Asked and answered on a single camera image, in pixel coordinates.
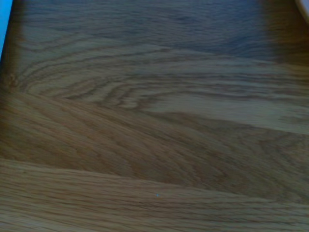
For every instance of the orange round plate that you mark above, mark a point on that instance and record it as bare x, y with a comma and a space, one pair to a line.
304, 8

